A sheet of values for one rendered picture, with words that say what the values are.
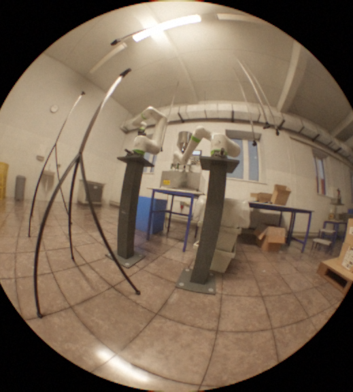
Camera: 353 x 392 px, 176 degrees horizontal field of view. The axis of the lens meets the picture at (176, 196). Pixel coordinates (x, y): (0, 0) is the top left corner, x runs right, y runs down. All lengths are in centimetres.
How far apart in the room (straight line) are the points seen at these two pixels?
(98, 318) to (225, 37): 459
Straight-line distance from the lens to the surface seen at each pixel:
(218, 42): 395
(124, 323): 70
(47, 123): 450
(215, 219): 75
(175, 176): 161
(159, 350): 64
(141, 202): 201
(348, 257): 176
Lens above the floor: 62
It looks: 2 degrees up
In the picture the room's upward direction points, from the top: 8 degrees clockwise
